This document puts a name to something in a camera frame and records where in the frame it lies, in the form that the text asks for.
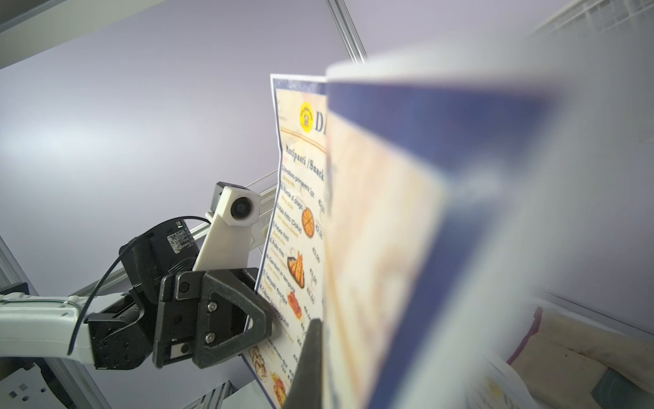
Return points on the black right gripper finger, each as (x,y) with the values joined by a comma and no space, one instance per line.
(306,388)

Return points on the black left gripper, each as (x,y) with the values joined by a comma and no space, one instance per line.
(206,317)

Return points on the dim sum menu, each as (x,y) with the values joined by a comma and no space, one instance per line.
(497,385)
(392,174)

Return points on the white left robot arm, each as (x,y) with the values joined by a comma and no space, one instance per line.
(55,328)

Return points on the white two-tier mesh shelf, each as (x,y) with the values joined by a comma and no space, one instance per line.
(245,230)

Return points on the beige oven mitt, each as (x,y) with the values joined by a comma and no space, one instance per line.
(567,363)

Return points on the white wire wall basket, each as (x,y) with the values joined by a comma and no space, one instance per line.
(599,16)

